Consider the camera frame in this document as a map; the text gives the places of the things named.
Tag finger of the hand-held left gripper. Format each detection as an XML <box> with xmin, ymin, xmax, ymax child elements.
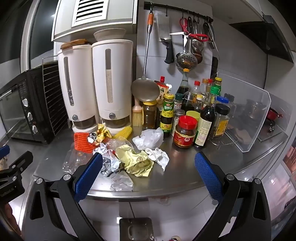
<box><xmin>0</xmin><ymin>151</ymin><xmax>34</xmax><ymax>183</ymax></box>
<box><xmin>0</xmin><ymin>145</ymin><xmax>11</xmax><ymax>158</ymax></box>

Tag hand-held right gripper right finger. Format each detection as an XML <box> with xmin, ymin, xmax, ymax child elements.
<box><xmin>194</xmin><ymin>152</ymin><xmax>277</xmax><ymax>241</ymax></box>

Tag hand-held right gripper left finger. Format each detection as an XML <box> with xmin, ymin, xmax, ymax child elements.
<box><xmin>22</xmin><ymin>152</ymin><xmax>103</xmax><ymax>241</ymax></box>

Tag crushed clear plastic bottle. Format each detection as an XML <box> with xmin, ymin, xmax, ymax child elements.
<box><xmin>62</xmin><ymin>142</ymin><xmax>93</xmax><ymax>174</ymax></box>

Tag aluminium foil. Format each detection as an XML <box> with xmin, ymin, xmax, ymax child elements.
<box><xmin>93</xmin><ymin>143</ymin><xmax>124</xmax><ymax>178</ymax></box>

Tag clear plastic wrap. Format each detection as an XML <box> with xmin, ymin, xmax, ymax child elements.
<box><xmin>109</xmin><ymin>170</ymin><xmax>134</xmax><ymax>192</ymax></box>

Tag orange foam net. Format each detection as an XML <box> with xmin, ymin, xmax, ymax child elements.
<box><xmin>73</xmin><ymin>132</ymin><xmax>99</xmax><ymax>153</ymax></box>

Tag gold foil wrapper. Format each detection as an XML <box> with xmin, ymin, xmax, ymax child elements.
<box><xmin>97</xmin><ymin>124</ymin><xmax>112</xmax><ymax>142</ymax></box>

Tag yellow paper wrapper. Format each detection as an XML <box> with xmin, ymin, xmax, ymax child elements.
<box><xmin>115</xmin><ymin>144</ymin><xmax>154</xmax><ymax>178</ymax></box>

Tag white tissue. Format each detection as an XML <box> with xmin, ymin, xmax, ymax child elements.
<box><xmin>145</xmin><ymin>148</ymin><xmax>170</xmax><ymax>171</ymax></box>

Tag yellow foam net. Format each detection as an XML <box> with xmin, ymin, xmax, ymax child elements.
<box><xmin>113</xmin><ymin>125</ymin><xmax>133</xmax><ymax>139</ymax></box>

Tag white plastic bag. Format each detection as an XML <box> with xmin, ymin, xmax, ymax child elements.
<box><xmin>132</xmin><ymin>127</ymin><xmax>164</xmax><ymax>151</ymax></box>

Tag steel bin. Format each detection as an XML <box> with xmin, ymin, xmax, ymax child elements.
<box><xmin>119</xmin><ymin>217</ymin><xmax>155</xmax><ymax>241</ymax></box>

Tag person's left forearm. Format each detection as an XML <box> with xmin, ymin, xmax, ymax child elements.
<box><xmin>0</xmin><ymin>204</ymin><xmax>20</xmax><ymax>234</ymax></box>

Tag black toaster oven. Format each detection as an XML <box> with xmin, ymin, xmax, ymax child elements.
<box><xmin>0</xmin><ymin>61</ymin><xmax>62</xmax><ymax>145</ymax></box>

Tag red lid sauce jar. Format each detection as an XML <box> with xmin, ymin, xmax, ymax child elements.
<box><xmin>173</xmin><ymin>115</ymin><xmax>198</xmax><ymax>149</ymax></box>

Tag dark bottle green cap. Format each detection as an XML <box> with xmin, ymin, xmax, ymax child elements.
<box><xmin>194</xmin><ymin>86</ymin><xmax>220</xmax><ymax>148</ymax></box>

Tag black lid jar yellow label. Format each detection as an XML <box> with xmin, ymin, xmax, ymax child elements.
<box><xmin>211</xmin><ymin>103</ymin><xmax>230</xmax><ymax>139</ymax></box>

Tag glass spice shaker metal lid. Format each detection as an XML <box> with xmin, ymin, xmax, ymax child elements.
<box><xmin>171</xmin><ymin>109</ymin><xmax>185</xmax><ymax>137</ymax></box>

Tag yellow lid container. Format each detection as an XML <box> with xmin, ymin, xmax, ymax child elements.
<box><xmin>186</xmin><ymin>110</ymin><xmax>201</xmax><ymax>121</ymax></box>

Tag clear splash guard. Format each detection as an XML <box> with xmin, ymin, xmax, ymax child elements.
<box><xmin>209</xmin><ymin>74</ymin><xmax>271</xmax><ymax>153</ymax></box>

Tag green label sauce bottle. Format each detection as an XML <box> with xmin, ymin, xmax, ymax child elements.
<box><xmin>160</xmin><ymin>93</ymin><xmax>175</xmax><ymax>138</ymax></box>

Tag dark bottle with pourer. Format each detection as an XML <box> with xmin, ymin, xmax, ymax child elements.
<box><xmin>181</xmin><ymin>93</ymin><xmax>195</xmax><ymax>114</ymax></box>

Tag yellow bristle brush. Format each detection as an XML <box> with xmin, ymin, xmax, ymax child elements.
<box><xmin>132</xmin><ymin>95</ymin><xmax>144</xmax><ymax>127</ymax></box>

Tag small shaker green lid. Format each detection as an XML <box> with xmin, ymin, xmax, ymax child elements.
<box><xmin>174</xmin><ymin>93</ymin><xmax>184</xmax><ymax>110</ymax></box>

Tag metal pot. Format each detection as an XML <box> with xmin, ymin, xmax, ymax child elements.
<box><xmin>245</xmin><ymin>99</ymin><xmax>266</xmax><ymax>116</ymax></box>

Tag amber jar yellow lid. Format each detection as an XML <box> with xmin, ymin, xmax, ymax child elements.
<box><xmin>142</xmin><ymin>100</ymin><xmax>158</xmax><ymax>130</ymax></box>

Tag red cap clear bottle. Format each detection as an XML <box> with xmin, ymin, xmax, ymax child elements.
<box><xmin>191</xmin><ymin>81</ymin><xmax>201</xmax><ymax>102</ymax></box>

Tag red pot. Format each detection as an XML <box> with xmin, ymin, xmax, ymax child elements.
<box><xmin>267</xmin><ymin>108</ymin><xmax>283</xmax><ymax>121</ymax></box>

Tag tall dark bottle yellow cap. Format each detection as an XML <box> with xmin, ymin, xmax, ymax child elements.
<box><xmin>176</xmin><ymin>68</ymin><xmax>196</xmax><ymax>98</ymax></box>

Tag yellow cap green label bottle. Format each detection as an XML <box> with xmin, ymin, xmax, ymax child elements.
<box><xmin>214</xmin><ymin>77</ymin><xmax>223</xmax><ymax>93</ymax></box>

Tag white grain dispenser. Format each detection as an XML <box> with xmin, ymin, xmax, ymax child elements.
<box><xmin>57</xmin><ymin>44</ymin><xmax>97</xmax><ymax>135</ymax></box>
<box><xmin>92</xmin><ymin>39</ymin><xmax>134</xmax><ymax>135</ymax></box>

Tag seasoning pouch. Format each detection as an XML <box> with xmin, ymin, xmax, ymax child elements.
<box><xmin>154</xmin><ymin>81</ymin><xmax>173</xmax><ymax>109</ymax></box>

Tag metal skimmer ladle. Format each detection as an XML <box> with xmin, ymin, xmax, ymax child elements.
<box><xmin>175</xmin><ymin>35</ymin><xmax>199</xmax><ymax>70</ymax></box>

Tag brown ladle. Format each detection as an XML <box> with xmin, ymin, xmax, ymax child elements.
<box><xmin>192</xmin><ymin>39</ymin><xmax>204</xmax><ymax>64</ymax></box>

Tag wooden lid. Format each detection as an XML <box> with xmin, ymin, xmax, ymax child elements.
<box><xmin>60</xmin><ymin>39</ymin><xmax>92</xmax><ymax>49</ymax></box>

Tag red kitchen scissors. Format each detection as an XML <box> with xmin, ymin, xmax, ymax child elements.
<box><xmin>169</xmin><ymin>18</ymin><xmax>210</xmax><ymax>42</ymax></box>

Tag white bowl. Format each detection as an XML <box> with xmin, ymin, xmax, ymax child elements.
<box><xmin>94</xmin><ymin>28</ymin><xmax>127</xmax><ymax>42</ymax></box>

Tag metal tongs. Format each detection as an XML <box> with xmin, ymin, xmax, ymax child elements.
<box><xmin>203</xmin><ymin>19</ymin><xmax>219</xmax><ymax>54</ymax></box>

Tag black range hood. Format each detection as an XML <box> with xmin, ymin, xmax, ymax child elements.
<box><xmin>229</xmin><ymin>14</ymin><xmax>294</xmax><ymax>63</ymax></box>

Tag metal wire rack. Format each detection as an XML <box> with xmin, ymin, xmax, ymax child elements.
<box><xmin>42</xmin><ymin>56</ymin><xmax>64</xmax><ymax>137</ymax></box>

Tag metal spatula wooden handle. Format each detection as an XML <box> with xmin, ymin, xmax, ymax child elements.
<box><xmin>131</xmin><ymin>10</ymin><xmax>160</xmax><ymax>102</ymax></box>

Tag white wall cabinet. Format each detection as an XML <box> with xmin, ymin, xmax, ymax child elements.
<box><xmin>51</xmin><ymin>0</ymin><xmax>139</xmax><ymax>42</ymax></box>

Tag cleaver black handle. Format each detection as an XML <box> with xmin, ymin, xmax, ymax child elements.
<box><xmin>157</xmin><ymin>13</ymin><xmax>174</xmax><ymax>64</ymax></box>

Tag black hanging rail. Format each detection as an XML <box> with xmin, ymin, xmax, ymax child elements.
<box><xmin>144</xmin><ymin>1</ymin><xmax>213</xmax><ymax>22</ymax></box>

